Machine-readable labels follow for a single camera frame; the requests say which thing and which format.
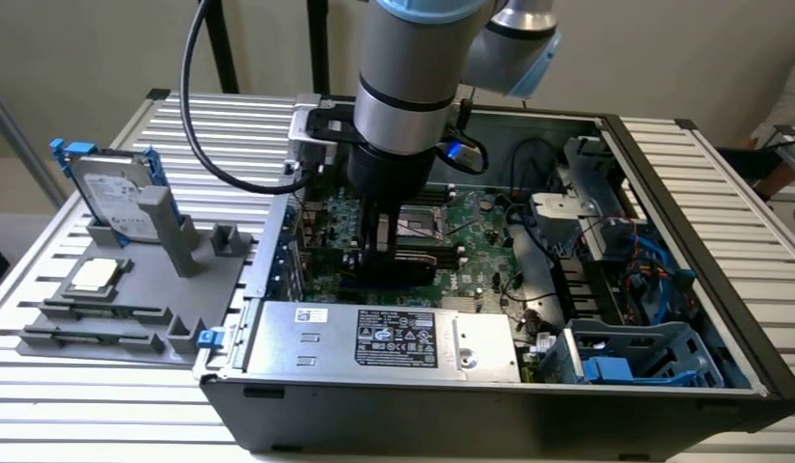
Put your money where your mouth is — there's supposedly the grey parts rack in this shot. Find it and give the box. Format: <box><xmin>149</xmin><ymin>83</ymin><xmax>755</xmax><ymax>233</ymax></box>
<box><xmin>13</xmin><ymin>186</ymin><xmax>258</xmax><ymax>362</ymax></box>

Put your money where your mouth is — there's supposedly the seated person in white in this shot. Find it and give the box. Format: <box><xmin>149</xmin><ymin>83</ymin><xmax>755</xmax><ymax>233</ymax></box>
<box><xmin>748</xmin><ymin>46</ymin><xmax>795</xmax><ymax>200</ymax></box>

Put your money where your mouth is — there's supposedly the blue drive cage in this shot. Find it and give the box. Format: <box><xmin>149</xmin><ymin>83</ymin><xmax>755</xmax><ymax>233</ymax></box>
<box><xmin>560</xmin><ymin>316</ymin><xmax>728</xmax><ymax>388</ymax></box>

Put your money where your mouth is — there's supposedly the blue lit USB plug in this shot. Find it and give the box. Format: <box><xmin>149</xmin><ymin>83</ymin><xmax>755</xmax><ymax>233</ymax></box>
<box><xmin>435</xmin><ymin>137</ymin><xmax>489</xmax><ymax>176</ymax></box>

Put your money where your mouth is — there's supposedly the blue SATA wire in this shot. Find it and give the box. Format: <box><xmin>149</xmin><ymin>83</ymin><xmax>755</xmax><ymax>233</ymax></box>
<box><xmin>619</xmin><ymin>230</ymin><xmax>699</xmax><ymax>341</ymax></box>

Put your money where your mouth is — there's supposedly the grey metal pole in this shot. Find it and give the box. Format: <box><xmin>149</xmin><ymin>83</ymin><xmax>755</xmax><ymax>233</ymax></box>
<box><xmin>0</xmin><ymin>78</ymin><xmax>65</xmax><ymax>211</ymax></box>

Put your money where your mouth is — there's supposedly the black graphics card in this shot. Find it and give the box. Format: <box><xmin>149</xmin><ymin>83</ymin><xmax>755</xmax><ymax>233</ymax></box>
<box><xmin>341</xmin><ymin>247</ymin><xmax>439</xmax><ymax>287</ymax></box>

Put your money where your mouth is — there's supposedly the green motherboard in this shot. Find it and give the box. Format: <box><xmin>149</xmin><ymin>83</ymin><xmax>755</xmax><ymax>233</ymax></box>
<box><xmin>292</xmin><ymin>184</ymin><xmax>557</xmax><ymax>315</ymax></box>

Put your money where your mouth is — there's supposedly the CPU socket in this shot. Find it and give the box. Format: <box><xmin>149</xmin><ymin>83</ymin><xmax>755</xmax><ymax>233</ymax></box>
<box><xmin>396</xmin><ymin>202</ymin><xmax>452</xmax><ymax>241</ymax></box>

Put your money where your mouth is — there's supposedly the black stand pole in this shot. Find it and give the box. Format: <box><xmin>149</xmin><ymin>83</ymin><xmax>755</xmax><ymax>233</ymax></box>
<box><xmin>305</xmin><ymin>0</ymin><xmax>333</xmax><ymax>95</ymax></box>
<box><xmin>201</xmin><ymin>0</ymin><xmax>242</xmax><ymax>95</ymax></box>

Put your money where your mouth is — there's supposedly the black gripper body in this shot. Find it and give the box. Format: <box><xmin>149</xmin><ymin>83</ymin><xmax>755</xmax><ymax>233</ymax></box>
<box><xmin>342</xmin><ymin>142</ymin><xmax>439</xmax><ymax>216</ymax></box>

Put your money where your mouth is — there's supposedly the silver power supply unit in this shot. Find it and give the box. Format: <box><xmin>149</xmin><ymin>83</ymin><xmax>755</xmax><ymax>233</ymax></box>
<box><xmin>240</xmin><ymin>300</ymin><xmax>524</xmax><ymax>385</ymax></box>

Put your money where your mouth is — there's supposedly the hard disk in blue bracket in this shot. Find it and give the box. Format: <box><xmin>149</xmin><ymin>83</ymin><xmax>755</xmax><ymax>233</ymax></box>
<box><xmin>49</xmin><ymin>138</ymin><xmax>181</xmax><ymax>246</ymax></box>

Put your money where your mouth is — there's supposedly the black RAM slot bank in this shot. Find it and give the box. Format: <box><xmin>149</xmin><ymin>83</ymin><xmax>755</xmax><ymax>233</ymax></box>
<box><xmin>394</xmin><ymin>244</ymin><xmax>468</xmax><ymax>272</ymax></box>

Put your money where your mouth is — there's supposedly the silver CPU chip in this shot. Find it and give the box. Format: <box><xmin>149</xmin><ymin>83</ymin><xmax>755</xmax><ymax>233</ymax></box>
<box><xmin>70</xmin><ymin>258</ymin><xmax>126</xmax><ymax>293</ymax></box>

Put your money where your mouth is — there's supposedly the black wire bundle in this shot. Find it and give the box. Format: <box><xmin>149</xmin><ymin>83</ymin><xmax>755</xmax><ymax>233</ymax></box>
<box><xmin>507</xmin><ymin>137</ymin><xmax>567</xmax><ymax>206</ymax></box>

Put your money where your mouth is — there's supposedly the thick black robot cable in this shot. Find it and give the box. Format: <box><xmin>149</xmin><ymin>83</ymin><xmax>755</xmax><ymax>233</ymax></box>
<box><xmin>178</xmin><ymin>0</ymin><xmax>316</xmax><ymax>196</ymax></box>

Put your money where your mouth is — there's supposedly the black open PC case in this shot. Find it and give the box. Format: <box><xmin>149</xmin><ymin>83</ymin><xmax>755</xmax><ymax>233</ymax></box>
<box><xmin>190</xmin><ymin>106</ymin><xmax>795</xmax><ymax>455</ymax></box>

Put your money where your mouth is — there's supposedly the green RAM stick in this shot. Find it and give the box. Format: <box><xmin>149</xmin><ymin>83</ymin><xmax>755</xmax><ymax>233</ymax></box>
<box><xmin>41</xmin><ymin>300</ymin><xmax>165</xmax><ymax>318</ymax></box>

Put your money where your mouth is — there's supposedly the blue plastic bay clip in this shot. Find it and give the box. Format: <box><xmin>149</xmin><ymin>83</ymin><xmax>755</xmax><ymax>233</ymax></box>
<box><xmin>581</xmin><ymin>355</ymin><xmax>635</xmax><ymax>386</ymax></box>

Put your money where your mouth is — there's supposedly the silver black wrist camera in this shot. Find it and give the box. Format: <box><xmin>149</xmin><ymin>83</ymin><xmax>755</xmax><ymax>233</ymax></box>
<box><xmin>285</xmin><ymin>93</ymin><xmax>360</xmax><ymax>172</ymax></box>

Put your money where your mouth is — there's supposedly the silver metal drive cage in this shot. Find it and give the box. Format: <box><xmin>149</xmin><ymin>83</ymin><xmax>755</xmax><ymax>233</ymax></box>
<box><xmin>527</xmin><ymin>136</ymin><xmax>651</xmax><ymax>245</ymax></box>

